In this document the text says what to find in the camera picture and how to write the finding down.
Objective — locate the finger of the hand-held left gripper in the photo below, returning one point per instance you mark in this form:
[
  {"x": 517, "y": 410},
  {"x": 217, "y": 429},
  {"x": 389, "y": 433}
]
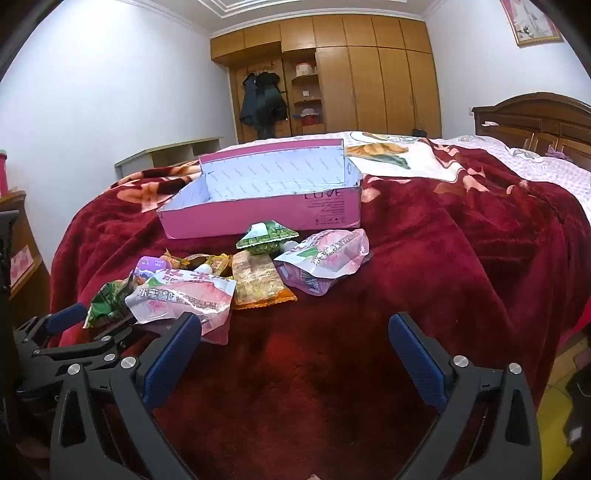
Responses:
[
  {"x": 99, "y": 348},
  {"x": 69, "y": 318}
]

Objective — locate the orange cracker packet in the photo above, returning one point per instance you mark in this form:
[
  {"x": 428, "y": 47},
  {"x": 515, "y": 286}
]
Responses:
[{"x": 256, "y": 277}]

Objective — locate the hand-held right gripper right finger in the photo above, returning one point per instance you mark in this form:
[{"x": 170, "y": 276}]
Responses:
[{"x": 413, "y": 355}]

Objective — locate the pink jelly pouch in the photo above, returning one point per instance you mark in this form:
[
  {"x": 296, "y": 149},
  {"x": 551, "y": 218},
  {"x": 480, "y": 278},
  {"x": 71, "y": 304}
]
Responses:
[
  {"x": 184, "y": 295},
  {"x": 323, "y": 258}
]

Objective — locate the dark green hanging jacket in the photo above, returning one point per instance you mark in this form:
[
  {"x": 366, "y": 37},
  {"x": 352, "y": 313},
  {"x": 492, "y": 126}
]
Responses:
[{"x": 272, "y": 101}]

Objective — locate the grey low shelf unit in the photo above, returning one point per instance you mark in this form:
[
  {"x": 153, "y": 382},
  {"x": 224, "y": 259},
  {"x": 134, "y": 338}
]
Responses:
[{"x": 157, "y": 154}]

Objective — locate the pink cardboard box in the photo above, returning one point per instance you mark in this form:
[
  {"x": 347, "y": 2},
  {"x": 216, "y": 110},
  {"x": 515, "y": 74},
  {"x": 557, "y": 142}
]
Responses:
[{"x": 258, "y": 217}]

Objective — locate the dark blue hanging jacket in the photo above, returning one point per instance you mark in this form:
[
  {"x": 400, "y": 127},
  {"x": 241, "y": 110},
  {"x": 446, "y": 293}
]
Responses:
[{"x": 249, "y": 101}]

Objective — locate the wall poster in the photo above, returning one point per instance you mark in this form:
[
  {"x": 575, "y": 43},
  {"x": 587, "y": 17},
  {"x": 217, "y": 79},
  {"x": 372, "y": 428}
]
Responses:
[{"x": 531, "y": 21}]

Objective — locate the pile of small candies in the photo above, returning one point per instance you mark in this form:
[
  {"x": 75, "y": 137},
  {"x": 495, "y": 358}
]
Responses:
[{"x": 217, "y": 264}]

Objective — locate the small black object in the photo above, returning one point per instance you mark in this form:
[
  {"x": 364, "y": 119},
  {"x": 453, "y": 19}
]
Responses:
[{"x": 418, "y": 133}]

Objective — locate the wooden wardrobe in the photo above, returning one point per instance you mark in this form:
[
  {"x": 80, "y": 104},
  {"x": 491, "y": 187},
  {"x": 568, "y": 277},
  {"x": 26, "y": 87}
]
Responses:
[{"x": 369, "y": 83}]

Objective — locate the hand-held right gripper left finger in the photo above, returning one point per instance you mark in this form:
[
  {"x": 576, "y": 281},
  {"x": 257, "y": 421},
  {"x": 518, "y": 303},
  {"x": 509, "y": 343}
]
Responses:
[{"x": 171, "y": 360}]

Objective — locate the red floral blanket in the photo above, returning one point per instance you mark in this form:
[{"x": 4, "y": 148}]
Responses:
[{"x": 415, "y": 277}]

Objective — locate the red round container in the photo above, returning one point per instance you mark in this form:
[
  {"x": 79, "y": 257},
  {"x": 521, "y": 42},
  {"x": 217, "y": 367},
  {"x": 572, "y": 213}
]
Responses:
[{"x": 3, "y": 170}]

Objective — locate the pink checked bed sheet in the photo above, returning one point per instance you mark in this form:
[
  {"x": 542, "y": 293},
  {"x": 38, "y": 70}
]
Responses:
[{"x": 545, "y": 170}]

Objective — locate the red storage box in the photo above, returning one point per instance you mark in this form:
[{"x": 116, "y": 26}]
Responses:
[{"x": 308, "y": 120}]

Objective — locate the purple cloth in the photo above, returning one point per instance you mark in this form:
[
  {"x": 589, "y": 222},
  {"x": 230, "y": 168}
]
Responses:
[{"x": 558, "y": 152}]

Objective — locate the dark bundle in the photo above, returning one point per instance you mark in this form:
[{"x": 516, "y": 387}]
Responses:
[{"x": 579, "y": 406}]

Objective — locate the white round box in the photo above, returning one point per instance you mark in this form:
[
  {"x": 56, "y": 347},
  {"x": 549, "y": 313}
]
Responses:
[{"x": 304, "y": 69}]

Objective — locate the wooden headboard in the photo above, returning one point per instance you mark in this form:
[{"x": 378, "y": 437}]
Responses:
[{"x": 531, "y": 115}]

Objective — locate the wooden side cabinet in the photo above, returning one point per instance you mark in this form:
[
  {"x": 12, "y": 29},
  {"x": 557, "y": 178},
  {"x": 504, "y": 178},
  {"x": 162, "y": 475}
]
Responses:
[{"x": 27, "y": 240}]

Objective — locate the green snack packet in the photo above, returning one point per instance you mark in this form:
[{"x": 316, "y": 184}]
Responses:
[
  {"x": 265, "y": 233},
  {"x": 108, "y": 304}
]

